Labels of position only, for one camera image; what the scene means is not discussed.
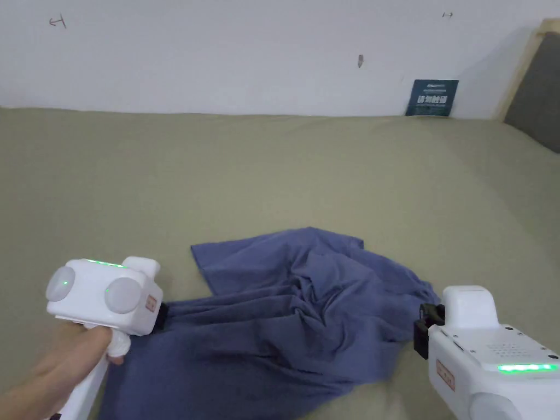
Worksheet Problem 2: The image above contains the person's left hand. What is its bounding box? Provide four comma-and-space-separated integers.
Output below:
0, 323, 125, 420

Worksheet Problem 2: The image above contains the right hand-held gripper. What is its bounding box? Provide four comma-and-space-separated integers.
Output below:
413, 286, 560, 420

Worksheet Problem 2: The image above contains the bed with beige sheet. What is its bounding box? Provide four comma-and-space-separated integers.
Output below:
0, 106, 560, 420

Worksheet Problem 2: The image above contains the dark blue shirt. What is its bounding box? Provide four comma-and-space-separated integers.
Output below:
97, 226, 442, 420

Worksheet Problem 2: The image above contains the dark teal card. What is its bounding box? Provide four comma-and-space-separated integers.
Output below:
405, 79, 460, 118

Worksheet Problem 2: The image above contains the grey padded headboard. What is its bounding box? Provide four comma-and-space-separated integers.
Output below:
493, 17, 560, 155

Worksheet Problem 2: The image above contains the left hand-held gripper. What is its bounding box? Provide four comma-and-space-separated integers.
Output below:
45, 256, 170, 420

